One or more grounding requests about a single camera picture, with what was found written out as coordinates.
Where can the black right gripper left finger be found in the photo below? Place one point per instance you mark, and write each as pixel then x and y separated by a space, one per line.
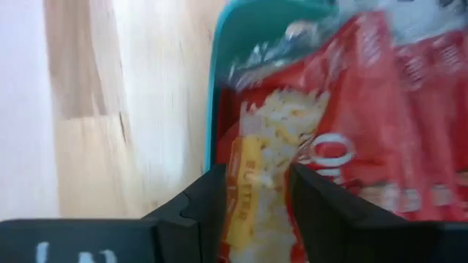
pixel 190 226

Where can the teal plastic basket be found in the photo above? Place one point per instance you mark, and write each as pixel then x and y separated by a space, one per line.
pixel 248 29

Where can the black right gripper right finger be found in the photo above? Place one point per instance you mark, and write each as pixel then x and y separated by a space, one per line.
pixel 340 230

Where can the red popcorn bag clear wrap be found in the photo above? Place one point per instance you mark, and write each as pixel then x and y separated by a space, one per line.
pixel 263 146
pixel 384 109

